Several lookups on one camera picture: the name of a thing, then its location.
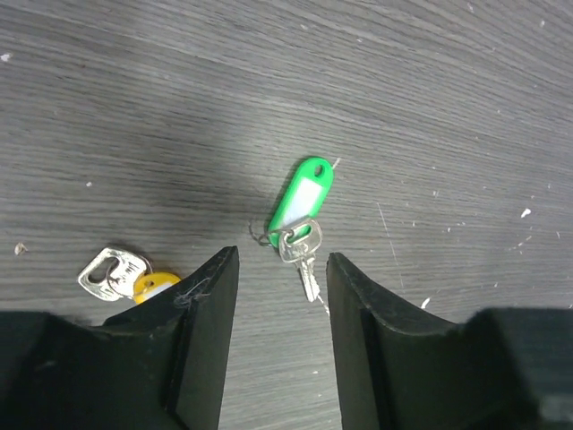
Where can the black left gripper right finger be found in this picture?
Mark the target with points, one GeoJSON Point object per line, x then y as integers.
{"type": "Point", "coordinates": [400, 367]}

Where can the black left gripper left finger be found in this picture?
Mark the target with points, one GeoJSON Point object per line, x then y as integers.
{"type": "Point", "coordinates": [158, 365]}

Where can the green tagged single key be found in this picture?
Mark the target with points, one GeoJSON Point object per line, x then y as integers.
{"type": "Point", "coordinates": [293, 230]}

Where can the yellow tagged key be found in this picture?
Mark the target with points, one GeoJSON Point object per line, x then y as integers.
{"type": "Point", "coordinates": [115, 274]}

